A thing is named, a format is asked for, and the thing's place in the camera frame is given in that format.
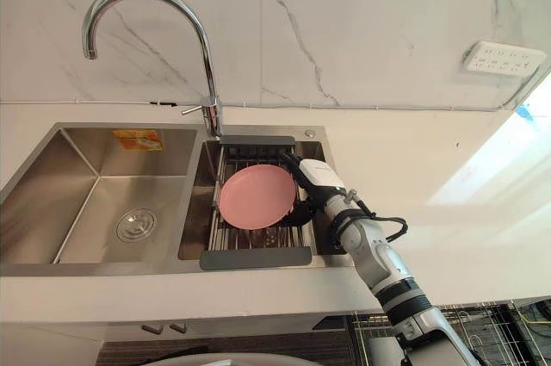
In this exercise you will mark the round steel sink button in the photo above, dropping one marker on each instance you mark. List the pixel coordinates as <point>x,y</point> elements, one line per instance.
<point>309,132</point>

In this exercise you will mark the white robot body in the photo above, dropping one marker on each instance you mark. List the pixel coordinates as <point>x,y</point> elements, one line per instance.
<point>202,359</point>

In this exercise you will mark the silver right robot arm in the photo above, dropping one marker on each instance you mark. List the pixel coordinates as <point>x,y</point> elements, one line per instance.
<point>387,262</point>

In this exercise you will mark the pink round plate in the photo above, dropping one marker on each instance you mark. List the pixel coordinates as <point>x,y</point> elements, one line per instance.
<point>257,196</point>

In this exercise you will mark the chrome gooseneck faucet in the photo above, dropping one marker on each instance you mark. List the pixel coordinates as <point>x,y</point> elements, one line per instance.
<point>189,51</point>

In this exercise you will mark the round steel sink drain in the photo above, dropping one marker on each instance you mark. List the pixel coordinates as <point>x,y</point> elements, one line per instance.
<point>136,223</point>

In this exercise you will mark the stainless steel double sink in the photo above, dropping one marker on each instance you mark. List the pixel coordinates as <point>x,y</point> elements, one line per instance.
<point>107,194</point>

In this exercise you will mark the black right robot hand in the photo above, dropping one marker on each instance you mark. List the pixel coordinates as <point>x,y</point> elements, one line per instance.
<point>316,174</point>

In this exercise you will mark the white wall power strip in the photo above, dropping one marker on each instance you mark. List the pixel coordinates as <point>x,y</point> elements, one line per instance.
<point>501,58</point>

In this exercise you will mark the orange sticker label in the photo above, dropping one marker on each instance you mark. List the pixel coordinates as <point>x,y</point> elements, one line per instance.
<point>138,140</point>

